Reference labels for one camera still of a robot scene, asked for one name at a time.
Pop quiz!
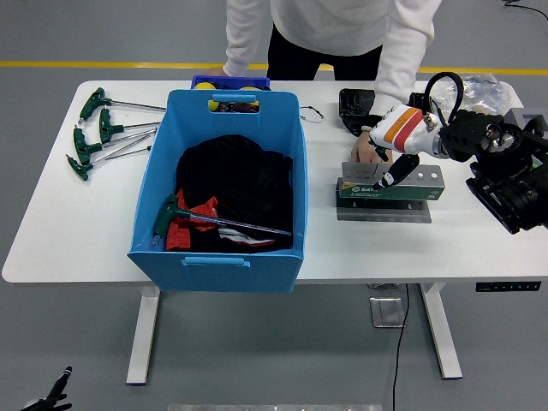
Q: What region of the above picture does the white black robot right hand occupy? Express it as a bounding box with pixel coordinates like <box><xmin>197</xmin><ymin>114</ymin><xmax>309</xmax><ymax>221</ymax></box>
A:
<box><xmin>368</xmin><ymin>105</ymin><xmax>442</xmax><ymax>192</ymax></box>

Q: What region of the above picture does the person's left hand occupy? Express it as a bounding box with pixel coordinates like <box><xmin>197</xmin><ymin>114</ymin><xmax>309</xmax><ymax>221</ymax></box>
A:
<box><xmin>350</xmin><ymin>128</ymin><xmax>393</xmax><ymax>164</ymax></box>

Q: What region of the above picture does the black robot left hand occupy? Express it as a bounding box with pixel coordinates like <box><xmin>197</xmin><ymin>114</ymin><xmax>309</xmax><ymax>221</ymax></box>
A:
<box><xmin>23</xmin><ymin>366</ymin><xmax>74</xmax><ymax>411</ymax></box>

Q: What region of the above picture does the metal hex key stand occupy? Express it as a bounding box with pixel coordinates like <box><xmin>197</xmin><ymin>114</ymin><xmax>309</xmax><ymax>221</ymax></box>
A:
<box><xmin>335</xmin><ymin>161</ymin><xmax>446</xmax><ymax>224</ymax></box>

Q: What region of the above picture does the large green T-handle hex key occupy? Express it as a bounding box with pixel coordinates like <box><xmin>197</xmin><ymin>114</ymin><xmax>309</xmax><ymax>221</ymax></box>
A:
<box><xmin>152</xmin><ymin>193</ymin><xmax>293</xmax><ymax>248</ymax></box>

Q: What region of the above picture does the grey square box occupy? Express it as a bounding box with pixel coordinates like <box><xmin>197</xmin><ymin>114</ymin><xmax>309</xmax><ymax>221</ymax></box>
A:
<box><xmin>507</xmin><ymin>107</ymin><xmax>548</xmax><ymax>126</ymax></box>

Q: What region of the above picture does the large blue plastic box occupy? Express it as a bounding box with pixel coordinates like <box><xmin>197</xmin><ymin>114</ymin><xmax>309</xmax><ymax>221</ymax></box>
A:
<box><xmin>127</xmin><ymin>89</ymin><xmax>309</xmax><ymax>295</ymax></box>

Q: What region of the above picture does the small dark blue bin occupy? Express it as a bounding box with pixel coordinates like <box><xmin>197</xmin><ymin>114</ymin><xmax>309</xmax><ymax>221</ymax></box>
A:
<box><xmin>190</xmin><ymin>74</ymin><xmax>272</xmax><ymax>92</ymax></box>

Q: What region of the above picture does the dark brown glossy item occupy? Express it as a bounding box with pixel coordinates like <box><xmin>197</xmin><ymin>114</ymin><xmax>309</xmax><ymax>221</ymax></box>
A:
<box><xmin>218</xmin><ymin>101</ymin><xmax>261</xmax><ymax>115</ymax></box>

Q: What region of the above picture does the black plastic tray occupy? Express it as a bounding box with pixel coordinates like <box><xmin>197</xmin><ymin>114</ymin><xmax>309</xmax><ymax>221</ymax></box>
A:
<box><xmin>338</xmin><ymin>88</ymin><xmax>432</xmax><ymax>138</ymax></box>

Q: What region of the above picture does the clear plastic bag of resistors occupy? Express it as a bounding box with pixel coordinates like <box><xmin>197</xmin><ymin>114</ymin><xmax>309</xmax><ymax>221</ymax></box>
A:
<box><xmin>432</xmin><ymin>73</ymin><xmax>510</xmax><ymax>115</ymax></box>

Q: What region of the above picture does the yellow floor tape line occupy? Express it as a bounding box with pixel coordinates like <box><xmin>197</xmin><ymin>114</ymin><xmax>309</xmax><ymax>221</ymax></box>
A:
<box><xmin>0</xmin><ymin>61</ymin><xmax>548</xmax><ymax>74</ymax></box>

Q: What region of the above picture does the white table leg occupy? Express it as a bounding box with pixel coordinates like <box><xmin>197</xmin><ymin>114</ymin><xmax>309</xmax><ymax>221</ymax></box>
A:
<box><xmin>126</xmin><ymin>286</ymin><xmax>162</xmax><ymax>386</ymax></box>
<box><xmin>419</xmin><ymin>283</ymin><xmax>463</xmax><ymax>381</ymax></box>

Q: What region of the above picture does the black cloth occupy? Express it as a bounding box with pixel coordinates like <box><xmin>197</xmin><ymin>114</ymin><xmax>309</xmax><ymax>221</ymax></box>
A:
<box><xmin>175</xmin><ymin>134</ymin><xmax>295</xmax><ymax>253</ymax></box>

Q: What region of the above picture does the person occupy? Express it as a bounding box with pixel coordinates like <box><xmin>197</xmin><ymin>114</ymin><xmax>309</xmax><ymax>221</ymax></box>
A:
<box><xmin>207</xmin><ymin>0</ymin><xmax>443</xmax><ymax>164</ymax></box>

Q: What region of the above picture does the white cloth tag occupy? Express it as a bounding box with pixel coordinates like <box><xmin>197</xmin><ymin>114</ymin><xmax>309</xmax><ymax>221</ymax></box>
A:
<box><xmin>216</xmin><ymin>226</ymin><xmax>277</xmax><ymax>249</ymax></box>

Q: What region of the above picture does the silver floor plate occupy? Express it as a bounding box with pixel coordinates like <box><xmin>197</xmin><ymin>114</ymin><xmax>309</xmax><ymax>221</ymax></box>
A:
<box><xmin>369</xmin><ymin>296</ymin><xmax>407</xmax><ymax>329</ymax></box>

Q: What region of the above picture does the red cloth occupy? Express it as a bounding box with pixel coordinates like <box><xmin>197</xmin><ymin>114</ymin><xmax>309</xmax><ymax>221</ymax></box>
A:
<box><xmin>164</xmin><ymin>188</ymin><xmax>219</xmax><ymax>253</ymax></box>

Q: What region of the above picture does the black table control panel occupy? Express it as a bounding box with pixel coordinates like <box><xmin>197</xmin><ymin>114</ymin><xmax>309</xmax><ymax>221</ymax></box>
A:
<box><xmin>474</xmin><ymin>281</ymin><xmax>543</xmax><ymax>293</ymax></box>

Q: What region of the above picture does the black looped floor cable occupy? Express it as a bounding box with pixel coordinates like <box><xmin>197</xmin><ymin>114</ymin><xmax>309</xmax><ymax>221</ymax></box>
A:
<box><xmin>503</xmin><ymin>0</ymin><xmax>548</xmax><ymax>21</ymax></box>

